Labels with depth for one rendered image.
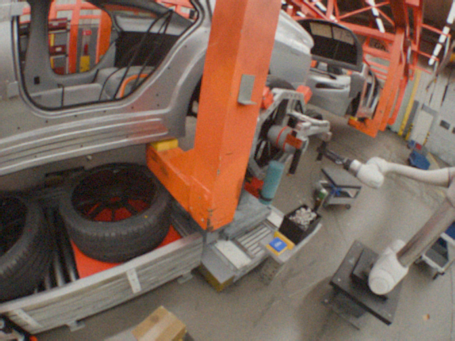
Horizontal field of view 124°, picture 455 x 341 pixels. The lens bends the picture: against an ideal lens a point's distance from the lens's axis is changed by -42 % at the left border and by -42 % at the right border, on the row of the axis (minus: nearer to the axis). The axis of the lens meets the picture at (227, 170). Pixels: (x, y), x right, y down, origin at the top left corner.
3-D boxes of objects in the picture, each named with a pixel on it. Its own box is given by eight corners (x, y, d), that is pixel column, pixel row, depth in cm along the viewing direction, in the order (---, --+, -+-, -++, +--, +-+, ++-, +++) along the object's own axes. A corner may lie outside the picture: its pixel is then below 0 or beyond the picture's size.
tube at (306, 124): (286, 116, 113) (290, 98, 107) (315, 128, 101) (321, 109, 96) (267, 117, 102) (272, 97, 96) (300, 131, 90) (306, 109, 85)
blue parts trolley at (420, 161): (406, 160, 485) (417, 132, 437) (420, 169, 452) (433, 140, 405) (408, 167, 416) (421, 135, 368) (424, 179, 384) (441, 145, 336)
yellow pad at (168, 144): (168, 139, 131) (168, 132, 128) (178, 147, 123) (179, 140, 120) (148, 143, 122) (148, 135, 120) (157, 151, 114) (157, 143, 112)
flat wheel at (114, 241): (129, 178, 155) (127, 152, 143) (192, 220, 130) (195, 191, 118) (55, 216, 103) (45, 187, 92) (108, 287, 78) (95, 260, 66)
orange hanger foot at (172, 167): (167, 159, 141) (170, 110, 124) (214, 202, 110) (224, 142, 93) (145, 164, 130) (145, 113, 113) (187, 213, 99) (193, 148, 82)
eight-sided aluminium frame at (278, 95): (285, 162, 154) (306, 92, 127) (292, 167, 150) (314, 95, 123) (233, 182, 119) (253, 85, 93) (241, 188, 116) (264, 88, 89)
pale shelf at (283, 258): (299, 214, 129) (301, 210, 127) (320, 228, 119) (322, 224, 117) (256, 245, 102) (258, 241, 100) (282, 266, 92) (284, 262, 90)
